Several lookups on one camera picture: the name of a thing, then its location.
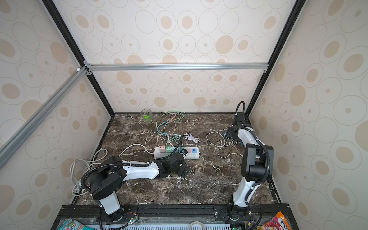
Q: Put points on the green snack bag left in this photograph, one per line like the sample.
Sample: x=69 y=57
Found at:
x=70 y=224

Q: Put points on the colourful snack bag right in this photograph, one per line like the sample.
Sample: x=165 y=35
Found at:
x=278 y=222

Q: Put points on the pink charger plug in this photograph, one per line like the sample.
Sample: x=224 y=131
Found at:
x=162 y=148

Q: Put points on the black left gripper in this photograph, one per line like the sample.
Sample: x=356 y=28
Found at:
x=182 y=172

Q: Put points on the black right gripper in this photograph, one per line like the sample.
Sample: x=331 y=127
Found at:
x=233 y=133

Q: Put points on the teal charger plug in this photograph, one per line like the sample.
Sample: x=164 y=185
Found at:
x=176 y=149

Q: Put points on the multicolour white power strip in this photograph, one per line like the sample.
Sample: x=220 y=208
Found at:
x=189 y=153

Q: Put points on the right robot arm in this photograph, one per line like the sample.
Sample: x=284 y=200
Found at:
x=257 y=160

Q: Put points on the glass cup with green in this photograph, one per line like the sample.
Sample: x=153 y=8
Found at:
x=146 y=115

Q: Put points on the green charger plug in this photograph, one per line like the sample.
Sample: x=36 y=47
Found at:
x=168 y=149

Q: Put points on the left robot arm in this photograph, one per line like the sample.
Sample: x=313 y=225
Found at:
x=103 y=181

